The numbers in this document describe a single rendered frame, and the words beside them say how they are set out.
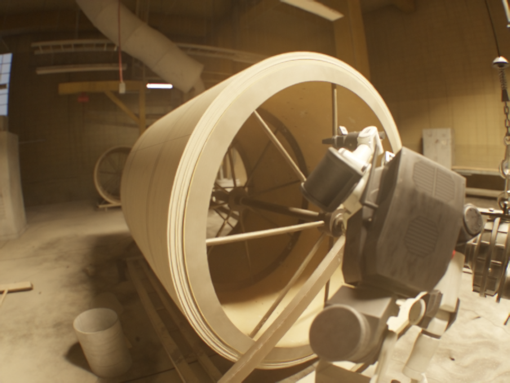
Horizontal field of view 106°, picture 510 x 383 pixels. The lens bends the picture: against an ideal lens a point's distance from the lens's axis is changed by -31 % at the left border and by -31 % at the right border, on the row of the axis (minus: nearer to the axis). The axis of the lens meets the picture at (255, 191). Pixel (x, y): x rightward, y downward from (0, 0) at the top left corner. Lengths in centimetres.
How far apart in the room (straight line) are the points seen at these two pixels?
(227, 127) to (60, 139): 1044
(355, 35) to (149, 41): 409
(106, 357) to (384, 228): 163
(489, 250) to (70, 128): 1130
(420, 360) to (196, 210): 84
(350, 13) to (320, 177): 583
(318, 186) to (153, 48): 479
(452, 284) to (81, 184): 1103
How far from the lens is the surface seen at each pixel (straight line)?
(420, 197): 63
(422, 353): 83
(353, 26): 629
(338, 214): 138
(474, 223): 86
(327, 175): 73
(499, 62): 106
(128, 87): 725
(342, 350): 53
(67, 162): 1116
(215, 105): 99
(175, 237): 95
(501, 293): 108
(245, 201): 202
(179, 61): 529
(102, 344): 176
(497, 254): 97
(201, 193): 95
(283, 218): 288
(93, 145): 1113
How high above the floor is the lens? 128
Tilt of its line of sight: 8 degrees down
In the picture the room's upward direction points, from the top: 3 degrees counter-clockwise
